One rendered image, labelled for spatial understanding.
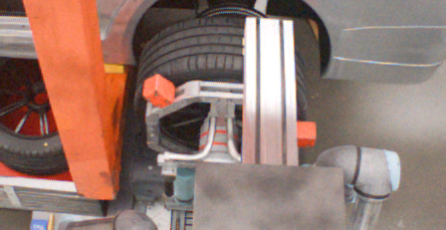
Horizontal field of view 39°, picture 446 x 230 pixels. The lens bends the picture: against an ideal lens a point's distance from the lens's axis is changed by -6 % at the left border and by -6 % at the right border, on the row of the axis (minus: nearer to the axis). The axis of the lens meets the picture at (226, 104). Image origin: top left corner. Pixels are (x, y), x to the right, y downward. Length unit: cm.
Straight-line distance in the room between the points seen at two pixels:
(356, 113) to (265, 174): 259
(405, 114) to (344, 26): 131
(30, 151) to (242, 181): 191
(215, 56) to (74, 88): 53
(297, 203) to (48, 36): 99
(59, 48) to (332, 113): 208
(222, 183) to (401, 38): 165
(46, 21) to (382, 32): 135
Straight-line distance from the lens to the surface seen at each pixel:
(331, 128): 358
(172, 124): 263
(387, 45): 265
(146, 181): 291
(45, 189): 295
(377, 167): 192
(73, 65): 193
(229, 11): 263
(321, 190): 110
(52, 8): 174
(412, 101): 382
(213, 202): 107
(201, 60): 228
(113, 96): 279
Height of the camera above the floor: 300
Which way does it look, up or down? 57 degrees down
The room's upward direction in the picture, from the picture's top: 7 degrees clockwise
